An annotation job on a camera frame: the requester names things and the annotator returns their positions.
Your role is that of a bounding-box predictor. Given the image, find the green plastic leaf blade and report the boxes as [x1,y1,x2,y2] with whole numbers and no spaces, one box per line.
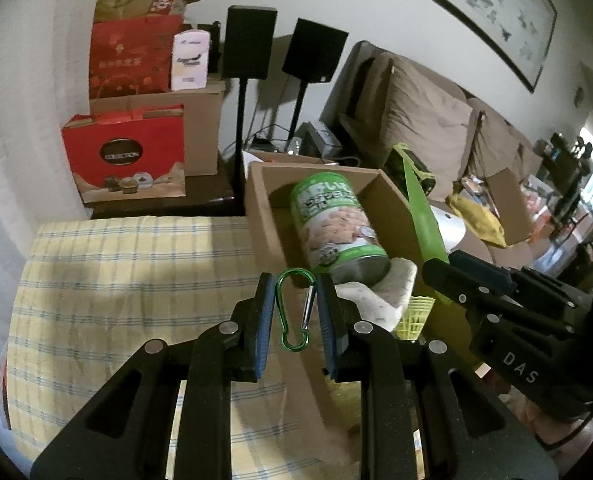
[405,167,449,263]

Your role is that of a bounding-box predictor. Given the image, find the left black speaker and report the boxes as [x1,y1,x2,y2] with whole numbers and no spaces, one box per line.
[222,6,278,80]

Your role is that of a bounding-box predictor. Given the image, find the framed ink painting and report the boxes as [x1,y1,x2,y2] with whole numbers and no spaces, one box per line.
[432,0,557,92]

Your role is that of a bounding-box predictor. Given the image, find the orange red cushion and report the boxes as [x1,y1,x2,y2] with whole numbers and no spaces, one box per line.
[0,346,11,430]

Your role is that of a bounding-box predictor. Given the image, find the yellow blue plaid tablecloth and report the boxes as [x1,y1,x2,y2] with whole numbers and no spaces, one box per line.
[3,214,328,480]

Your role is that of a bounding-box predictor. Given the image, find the red collection gift bag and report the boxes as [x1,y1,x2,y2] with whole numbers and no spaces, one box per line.
[61,110,186,205]

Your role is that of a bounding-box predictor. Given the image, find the green carabiner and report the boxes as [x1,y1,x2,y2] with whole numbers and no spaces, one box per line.
[275,268,317,353]

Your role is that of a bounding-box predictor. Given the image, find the brown sofa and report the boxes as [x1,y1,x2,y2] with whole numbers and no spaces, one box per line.
[331,41,549,269]

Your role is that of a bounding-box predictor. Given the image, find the yellow-green power tool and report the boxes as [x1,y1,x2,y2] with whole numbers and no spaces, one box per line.
[383,143,437,197]

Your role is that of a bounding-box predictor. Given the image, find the white pink small box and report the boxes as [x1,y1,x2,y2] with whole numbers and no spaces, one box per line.
[170,29,211,91]

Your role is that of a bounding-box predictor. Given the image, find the person right hand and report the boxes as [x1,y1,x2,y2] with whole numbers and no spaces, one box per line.
[483,370,593,454]

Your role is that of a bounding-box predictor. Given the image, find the green snack canister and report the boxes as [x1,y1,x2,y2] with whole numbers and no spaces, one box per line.
[290,171,390,285]

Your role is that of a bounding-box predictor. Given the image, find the red paper gift bag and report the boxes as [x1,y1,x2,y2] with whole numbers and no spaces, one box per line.
[88,15,182,101]

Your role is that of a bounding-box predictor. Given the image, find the right black speaker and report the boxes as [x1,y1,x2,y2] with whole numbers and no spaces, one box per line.
[282,18,349,84]

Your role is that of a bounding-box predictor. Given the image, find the cardboard storage box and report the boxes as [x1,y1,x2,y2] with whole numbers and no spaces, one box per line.
[246,162,433,466]

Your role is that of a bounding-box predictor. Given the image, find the black speaker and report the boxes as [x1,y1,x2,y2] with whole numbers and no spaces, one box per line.
[282,18,349,84]
[222,6,278,80]

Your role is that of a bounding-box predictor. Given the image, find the large brown cardboard box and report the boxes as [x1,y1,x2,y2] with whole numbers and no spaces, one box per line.
[89,78,226,177]

